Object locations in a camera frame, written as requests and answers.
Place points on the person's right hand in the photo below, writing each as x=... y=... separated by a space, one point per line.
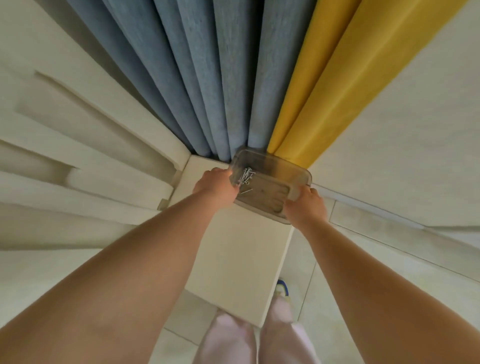
x=305 y=212

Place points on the person's left hand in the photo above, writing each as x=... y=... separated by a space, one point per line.
x=214 y=187

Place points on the person's right fingers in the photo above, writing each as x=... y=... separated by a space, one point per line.
x=305 y=192

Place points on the person's left fingers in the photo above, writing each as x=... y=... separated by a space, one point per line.
x=232 y=189

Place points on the clear plastic container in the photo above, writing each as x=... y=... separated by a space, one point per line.
x=270 y=187

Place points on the person's right forearm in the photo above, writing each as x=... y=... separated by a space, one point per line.
x=375 y=296

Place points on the person's left forearm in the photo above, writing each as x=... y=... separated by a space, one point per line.
x=123 y=277

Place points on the pile of metal screws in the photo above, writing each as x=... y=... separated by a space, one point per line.
x=245 y=176

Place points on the small white table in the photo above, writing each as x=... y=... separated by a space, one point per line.
x=236 y=258

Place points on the white slipper with blue trim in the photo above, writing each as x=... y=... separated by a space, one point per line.
x=282 y=288

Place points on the yellow curtain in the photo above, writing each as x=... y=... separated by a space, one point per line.
x=337 y=82

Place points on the blue curtain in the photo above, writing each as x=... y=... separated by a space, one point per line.
x=210 y=75

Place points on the pink trousers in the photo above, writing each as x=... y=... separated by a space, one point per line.
x=279 y=337

